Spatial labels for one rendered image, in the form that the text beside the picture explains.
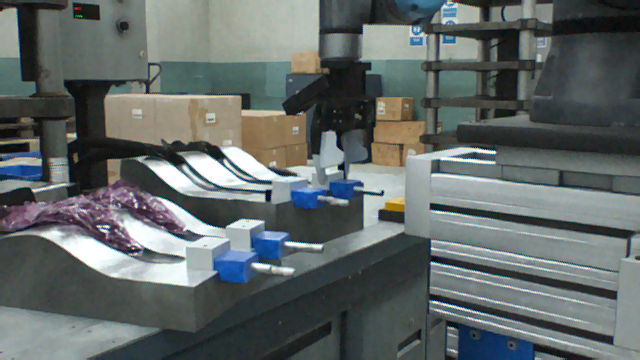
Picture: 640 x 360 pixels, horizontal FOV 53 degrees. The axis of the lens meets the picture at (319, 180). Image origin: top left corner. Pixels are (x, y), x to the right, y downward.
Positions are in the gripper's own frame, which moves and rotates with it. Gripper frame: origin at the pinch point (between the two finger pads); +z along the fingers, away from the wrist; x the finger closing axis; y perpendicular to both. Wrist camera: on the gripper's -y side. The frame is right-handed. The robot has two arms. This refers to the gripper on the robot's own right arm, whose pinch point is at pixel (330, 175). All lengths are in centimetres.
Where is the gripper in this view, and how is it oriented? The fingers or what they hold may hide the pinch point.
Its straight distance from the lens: 115.0
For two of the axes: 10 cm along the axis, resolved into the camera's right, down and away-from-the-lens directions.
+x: 5.8, -1.3, 8.0
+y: 8.1, 0.9, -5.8
